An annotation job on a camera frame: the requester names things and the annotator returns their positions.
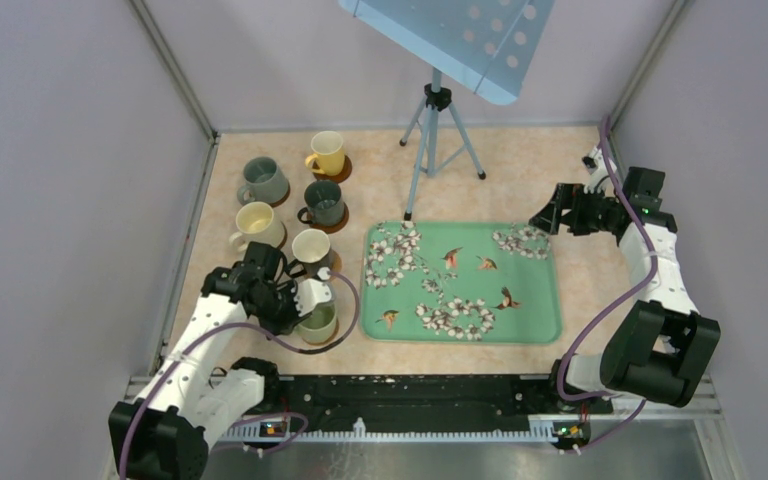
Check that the cream mug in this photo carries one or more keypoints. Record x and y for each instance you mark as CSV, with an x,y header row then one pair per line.
x,y
257,222

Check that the light green mug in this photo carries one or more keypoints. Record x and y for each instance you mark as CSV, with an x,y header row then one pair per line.
x,y
320,327

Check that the grey ribbed mug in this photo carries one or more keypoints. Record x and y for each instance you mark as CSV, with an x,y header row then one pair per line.
x,y
264,181

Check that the dark grey mug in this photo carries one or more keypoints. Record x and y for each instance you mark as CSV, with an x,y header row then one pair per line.
x,y
324,204

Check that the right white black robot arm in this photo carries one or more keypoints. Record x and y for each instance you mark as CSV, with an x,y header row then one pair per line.
x,y
663,346

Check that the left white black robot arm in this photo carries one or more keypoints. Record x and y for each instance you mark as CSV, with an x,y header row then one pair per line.
x,y
169,428

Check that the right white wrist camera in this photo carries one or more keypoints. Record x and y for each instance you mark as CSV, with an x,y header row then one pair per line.
x,y
599,170

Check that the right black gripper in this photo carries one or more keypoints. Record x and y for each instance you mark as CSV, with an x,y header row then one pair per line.
x,y
567,196

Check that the green floral serving tray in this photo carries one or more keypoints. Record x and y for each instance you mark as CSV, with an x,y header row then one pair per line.
x,y
460,282

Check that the blue perforated panel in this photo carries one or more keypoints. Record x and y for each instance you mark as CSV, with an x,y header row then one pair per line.
x,y
485,46

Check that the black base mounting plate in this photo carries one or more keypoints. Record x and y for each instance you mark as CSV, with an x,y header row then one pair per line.
x,y
414,403

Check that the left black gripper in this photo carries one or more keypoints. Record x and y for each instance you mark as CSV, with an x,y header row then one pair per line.
x,y
286,325

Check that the blue tripod stand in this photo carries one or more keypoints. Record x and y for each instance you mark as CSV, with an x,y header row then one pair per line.
x,y
437,99

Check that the yellow mug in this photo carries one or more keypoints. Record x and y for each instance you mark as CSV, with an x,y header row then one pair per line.
x,y
328,155

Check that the dark brown wooden coaster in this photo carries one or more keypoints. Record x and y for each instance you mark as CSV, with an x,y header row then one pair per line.
x,y
342,176
334,228
283,199

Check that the black white-lined mug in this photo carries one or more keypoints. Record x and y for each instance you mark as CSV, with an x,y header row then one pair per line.
x,y
311,250

